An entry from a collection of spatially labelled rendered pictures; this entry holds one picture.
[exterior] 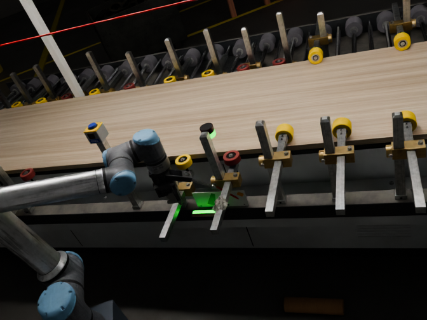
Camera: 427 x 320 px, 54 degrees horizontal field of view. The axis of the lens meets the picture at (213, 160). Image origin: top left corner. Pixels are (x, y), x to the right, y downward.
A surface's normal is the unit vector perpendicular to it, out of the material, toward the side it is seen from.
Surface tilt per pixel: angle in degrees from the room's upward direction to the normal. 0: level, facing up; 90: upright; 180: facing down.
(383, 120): 0
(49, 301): 5
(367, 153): 90
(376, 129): 0
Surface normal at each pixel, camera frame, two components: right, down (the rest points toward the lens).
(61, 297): -0.27, -0.71
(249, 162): -0.23, 0.65
